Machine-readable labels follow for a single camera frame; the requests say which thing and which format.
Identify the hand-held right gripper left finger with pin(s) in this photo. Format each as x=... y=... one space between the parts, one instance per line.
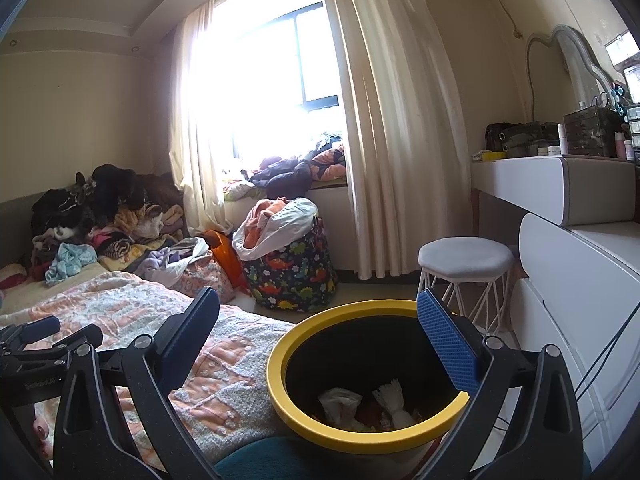
x=192 y=332

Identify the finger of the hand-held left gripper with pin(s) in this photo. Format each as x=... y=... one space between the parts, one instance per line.
x=55 y=346
x=35 y=329

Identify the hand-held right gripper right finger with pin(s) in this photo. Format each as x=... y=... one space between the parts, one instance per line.
x=447 y=342

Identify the yellow-rimmed black trash bin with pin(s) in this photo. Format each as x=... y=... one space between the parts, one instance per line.
x=280 y=385

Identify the person's left hand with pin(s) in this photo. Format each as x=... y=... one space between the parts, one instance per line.
x=45 y=430

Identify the pink floral bag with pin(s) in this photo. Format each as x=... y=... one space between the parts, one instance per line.
x=207 y=280

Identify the dark red pillow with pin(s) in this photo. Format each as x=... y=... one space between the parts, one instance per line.
x=12 y=276

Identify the pink and white patterned blanket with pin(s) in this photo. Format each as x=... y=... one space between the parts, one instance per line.
x=235 y=385

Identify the light blue cloth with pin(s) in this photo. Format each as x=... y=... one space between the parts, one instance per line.
x=70 y=262

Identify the orange bag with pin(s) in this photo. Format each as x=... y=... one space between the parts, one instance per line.
x=222 y=260

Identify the lavender and white cloth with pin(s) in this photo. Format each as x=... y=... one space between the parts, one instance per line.
x=160 y=260

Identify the dinosaur print laundry bag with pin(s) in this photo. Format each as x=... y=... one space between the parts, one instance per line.
x=290 y=285

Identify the grey headboard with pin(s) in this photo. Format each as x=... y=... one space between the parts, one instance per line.
x=15 y=220

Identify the orange cloth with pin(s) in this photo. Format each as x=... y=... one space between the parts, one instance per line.
x=262 y=220

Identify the white plastic bag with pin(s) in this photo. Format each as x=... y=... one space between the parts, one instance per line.
x=285 y=230

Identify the white drawer cabinet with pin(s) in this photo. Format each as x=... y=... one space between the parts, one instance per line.
x=575 y=270

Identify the pile of clothes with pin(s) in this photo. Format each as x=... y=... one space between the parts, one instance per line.
x=115 y=195

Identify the white vanity desk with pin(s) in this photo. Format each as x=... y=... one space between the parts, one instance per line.
x=530 y=180

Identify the dark puffer jacket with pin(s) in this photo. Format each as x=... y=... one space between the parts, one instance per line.
x=287 y=175

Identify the yellow flat item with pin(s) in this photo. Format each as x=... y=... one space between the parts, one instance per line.
x=490 y=155

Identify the cream curtain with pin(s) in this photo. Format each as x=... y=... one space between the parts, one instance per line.
x=400 y=150

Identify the sheer white curtain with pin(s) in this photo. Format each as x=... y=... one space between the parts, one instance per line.
x=195 y=125

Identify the orange print quilt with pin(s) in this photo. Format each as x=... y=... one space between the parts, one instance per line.
x=330 y=162

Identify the dark handbag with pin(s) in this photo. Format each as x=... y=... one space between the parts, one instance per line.
x=515 y=137

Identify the white bottle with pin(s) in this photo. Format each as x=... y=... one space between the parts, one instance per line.
x=563 y=140

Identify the dark patterned organizer box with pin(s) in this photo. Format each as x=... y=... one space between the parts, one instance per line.
x=592 y=132

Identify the pink bottle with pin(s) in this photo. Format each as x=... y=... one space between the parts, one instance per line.
x=620 y=146

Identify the window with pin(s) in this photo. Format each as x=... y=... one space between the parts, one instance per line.
x=280 y=70

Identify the clear drawer organizer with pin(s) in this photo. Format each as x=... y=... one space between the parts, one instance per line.
x=634 y=132

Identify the curved vanity mirror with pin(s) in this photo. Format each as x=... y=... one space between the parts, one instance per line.
x=575 y=62

